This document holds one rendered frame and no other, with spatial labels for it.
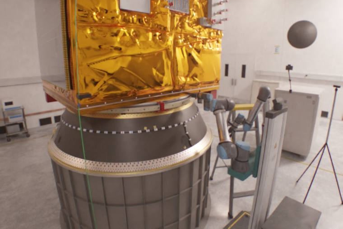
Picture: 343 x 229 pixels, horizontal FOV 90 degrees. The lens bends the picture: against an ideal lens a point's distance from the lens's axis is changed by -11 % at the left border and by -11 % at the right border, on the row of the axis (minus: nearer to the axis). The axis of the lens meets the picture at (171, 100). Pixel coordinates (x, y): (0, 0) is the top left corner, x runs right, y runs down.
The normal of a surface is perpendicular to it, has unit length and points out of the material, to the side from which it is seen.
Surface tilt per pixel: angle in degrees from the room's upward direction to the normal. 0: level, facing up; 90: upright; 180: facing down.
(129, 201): 90
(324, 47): 90
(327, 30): 90
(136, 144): 62
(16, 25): 90
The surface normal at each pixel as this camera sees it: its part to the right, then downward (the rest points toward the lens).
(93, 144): -0.18, -0.27
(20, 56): 0.70, 0.15
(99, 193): -0.16, 0.21
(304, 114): -0.71, 0.15
